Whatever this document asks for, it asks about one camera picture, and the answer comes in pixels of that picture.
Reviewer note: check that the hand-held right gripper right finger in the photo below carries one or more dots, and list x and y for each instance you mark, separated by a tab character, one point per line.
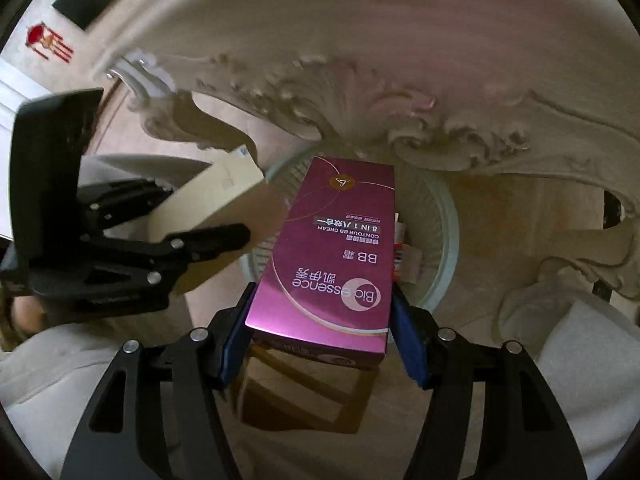
410	345

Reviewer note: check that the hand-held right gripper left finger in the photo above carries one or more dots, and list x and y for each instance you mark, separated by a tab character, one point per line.
235	345

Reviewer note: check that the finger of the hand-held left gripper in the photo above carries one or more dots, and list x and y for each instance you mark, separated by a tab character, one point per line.
210	242
125	200

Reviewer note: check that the tan cardboard box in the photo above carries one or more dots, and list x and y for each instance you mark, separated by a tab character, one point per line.
220	195

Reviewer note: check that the magenta cosmetics box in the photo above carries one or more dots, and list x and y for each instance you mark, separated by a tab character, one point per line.
325	260

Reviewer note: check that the pale green mesh wastebasket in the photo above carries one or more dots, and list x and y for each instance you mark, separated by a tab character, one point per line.
435	230

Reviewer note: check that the person's left forearm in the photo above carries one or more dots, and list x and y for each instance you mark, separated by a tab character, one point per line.
20	322

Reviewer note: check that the person's light grey trousers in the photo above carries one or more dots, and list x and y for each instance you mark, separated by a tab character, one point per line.
50	390

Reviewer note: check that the ornate cream marble table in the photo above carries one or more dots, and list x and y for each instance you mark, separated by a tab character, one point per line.
400	125

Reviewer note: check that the red knot wall ornament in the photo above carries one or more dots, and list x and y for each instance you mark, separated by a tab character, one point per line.
47	42

